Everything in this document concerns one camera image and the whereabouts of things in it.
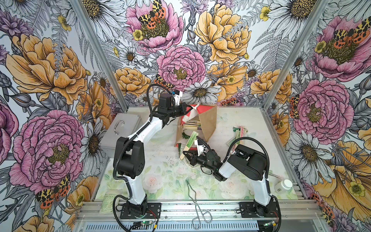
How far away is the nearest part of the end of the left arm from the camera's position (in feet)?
2.29

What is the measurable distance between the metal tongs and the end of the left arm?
Result: 41cm

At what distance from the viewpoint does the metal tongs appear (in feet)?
2.39
